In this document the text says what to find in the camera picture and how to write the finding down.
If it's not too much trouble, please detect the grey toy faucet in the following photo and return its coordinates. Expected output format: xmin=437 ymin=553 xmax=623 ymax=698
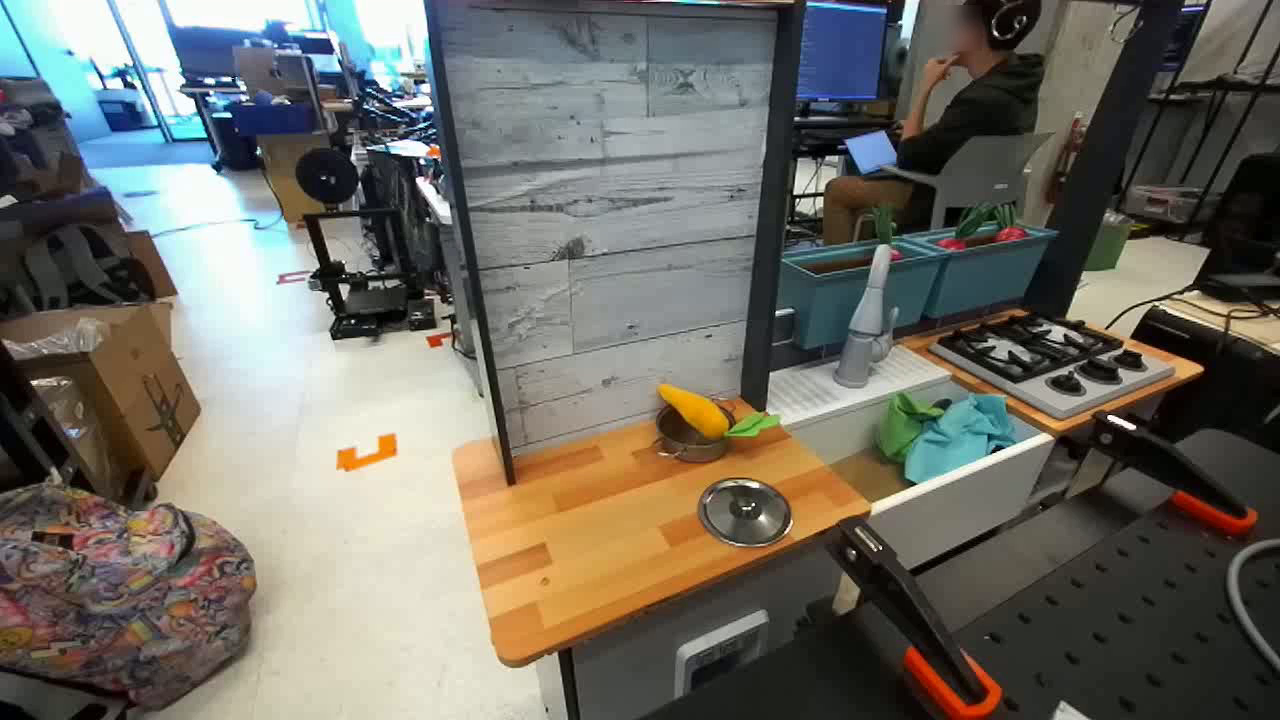
xmin=831 ymin=238 xmax=904 ymax=391

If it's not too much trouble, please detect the yellow banana toy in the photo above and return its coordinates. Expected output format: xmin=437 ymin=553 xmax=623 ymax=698
xmin=651 ymin=378 xmax=735 ymax=442

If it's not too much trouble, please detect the small metal bowl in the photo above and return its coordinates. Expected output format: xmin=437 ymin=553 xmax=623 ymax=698
xmin=651 ymin=394 xmax=735 ymax=466

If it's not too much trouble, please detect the grey wood-look backsplash panel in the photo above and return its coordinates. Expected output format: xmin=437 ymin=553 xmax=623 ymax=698
xmin=422 ymin=0 xmax=806 ymax=489

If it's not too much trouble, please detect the light wooden countertop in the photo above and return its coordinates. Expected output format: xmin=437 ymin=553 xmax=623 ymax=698
xmin=453 ymin=394 xmax=871 ymax=671

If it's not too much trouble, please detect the silver pot lid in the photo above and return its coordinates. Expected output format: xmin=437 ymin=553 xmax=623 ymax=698
xmin=694 ymin=474 xmax=796 ymax=548

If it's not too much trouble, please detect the teal planter box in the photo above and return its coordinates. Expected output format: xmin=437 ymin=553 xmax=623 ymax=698
xmin=900 ymin=221 xmax=1062 ymax=323
xmin=774 ymin=234 xmax=948 ymax=361

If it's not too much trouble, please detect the green cloth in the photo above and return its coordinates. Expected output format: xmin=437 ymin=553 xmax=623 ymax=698
xmin=871 ymin=386 xmax=944 ymax=466

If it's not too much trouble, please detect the black 3D printer with spool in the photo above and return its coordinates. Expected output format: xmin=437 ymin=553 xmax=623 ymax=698
xmin=290 ymin=141 xmax=442 ymax=339

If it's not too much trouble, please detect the grey cabinet with white outlet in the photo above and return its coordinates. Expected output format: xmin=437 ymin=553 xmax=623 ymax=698
xmin=535 ymin=534 xmax=854 ymax=720

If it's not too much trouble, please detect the open laptop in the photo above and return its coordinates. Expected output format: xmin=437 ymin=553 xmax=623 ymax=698
xmin=840 ymin=129 xmax=904 ymax=178

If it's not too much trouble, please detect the teal cloth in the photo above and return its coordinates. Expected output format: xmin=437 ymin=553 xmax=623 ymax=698
xmin=900 ymin=391 xmax=1036 ymax=489

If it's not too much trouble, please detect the white toy sink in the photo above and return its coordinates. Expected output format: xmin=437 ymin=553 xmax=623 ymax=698
xmin=764 ymin=346 xmax=1057 ymax=577

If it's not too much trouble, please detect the red toy radish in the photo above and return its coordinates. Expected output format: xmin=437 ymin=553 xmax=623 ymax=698
xmin=986 ymin=202 xmax=1033 ymax=247
xmin=934 ymin=202 xmax=996 ymax=254

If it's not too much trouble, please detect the computer monitor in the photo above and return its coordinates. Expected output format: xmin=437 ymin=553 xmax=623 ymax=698
xmin=796 ymin=0 xmax=893 ymax=112

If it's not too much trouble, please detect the grey plastic chair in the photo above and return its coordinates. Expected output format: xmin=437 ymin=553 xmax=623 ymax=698
xmin=874 ymin=129 xmax=1057 ymax=232

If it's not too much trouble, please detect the grey toy stove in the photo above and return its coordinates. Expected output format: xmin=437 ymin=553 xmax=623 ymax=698
xmin=929 ymin=311 xmax=1180 ymax=425

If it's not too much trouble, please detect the toy stove top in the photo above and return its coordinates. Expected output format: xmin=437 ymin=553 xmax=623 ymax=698
xmin=900 ymin=307 xmax=1206 ymax=441

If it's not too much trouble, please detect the seated person black hoodie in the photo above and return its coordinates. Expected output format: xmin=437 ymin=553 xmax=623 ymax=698
xmin=820 ymin=0 xmax=1052 ymax=247

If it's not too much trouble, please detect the large open cardboard box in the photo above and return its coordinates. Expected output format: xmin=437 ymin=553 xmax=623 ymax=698
xmin=0 ymin=294 xmax=205 ymax=502

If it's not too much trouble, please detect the colourful patterned backpack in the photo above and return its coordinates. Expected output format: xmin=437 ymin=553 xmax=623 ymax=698
xmin=0 ymin=481 xmax=258 ymax=713

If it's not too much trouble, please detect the black office chair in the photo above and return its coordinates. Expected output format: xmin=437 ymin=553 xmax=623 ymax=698
xmin=1192 ymin=153 xmax=1280 ymax=304

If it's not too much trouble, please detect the black clamp orange handle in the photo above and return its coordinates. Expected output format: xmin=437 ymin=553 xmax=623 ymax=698
xmin=1086 ymin=411 xmax=1259 ymax=543
xmin=820 ymin=515 xmax=1006 ymax=720

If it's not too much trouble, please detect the black metal post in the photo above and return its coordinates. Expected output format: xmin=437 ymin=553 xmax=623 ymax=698
xmin=1018 ymin=0 xmax=1189 ymax=320

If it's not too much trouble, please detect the white cable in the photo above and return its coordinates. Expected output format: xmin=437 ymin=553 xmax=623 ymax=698
xmin=1222 ymin=534 xmax=1280 ymax=637

